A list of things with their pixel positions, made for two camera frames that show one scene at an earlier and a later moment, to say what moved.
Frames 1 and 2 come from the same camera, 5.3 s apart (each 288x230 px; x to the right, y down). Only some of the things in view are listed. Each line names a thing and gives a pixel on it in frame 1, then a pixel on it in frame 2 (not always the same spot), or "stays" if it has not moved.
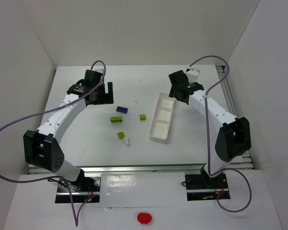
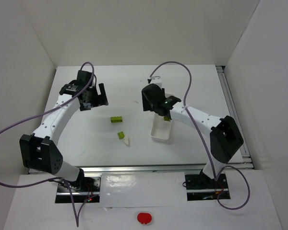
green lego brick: (121, 135) stays
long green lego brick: (116, 119) stays
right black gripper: (174, 89) -> (147, 103)
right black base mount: (202, 186) stays
